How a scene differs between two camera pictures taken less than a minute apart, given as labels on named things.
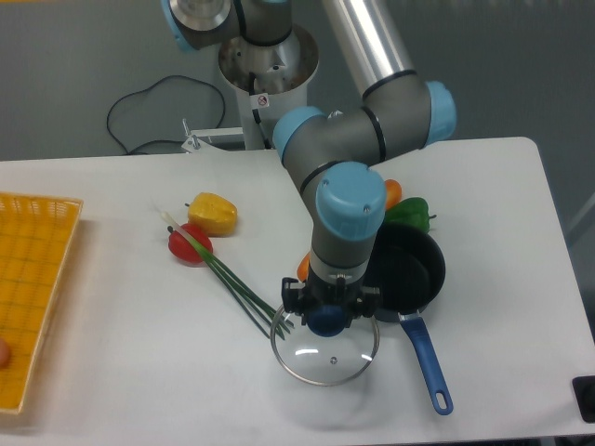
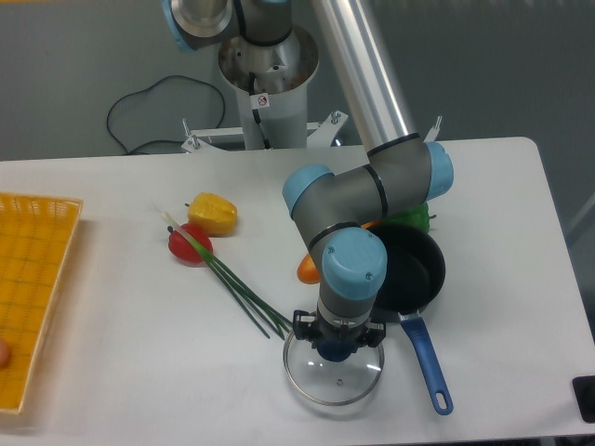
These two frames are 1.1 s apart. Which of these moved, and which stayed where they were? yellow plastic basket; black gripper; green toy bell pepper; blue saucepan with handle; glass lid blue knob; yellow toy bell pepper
Moved: black gripper; glass lid blue knob
Stayed: yellow toy bell pepper; yellow plastic basket; blue saucepan with handle; green toy bell pepper
